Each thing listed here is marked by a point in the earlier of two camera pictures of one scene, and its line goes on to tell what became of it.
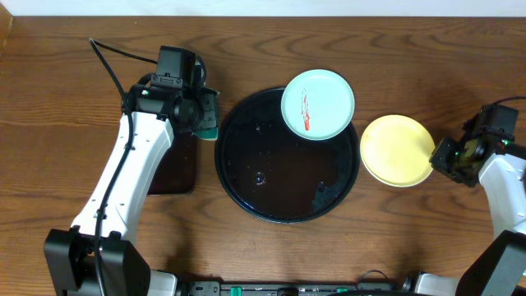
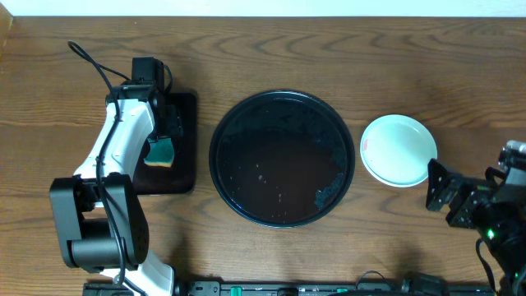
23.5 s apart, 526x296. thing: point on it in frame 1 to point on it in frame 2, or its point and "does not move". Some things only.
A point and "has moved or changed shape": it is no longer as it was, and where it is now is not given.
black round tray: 276,176 does not move
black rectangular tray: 177,172 does not move
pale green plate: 318,104 to 395,150
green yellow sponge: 208,117 has moved or changed shape
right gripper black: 440,159 to 449,187
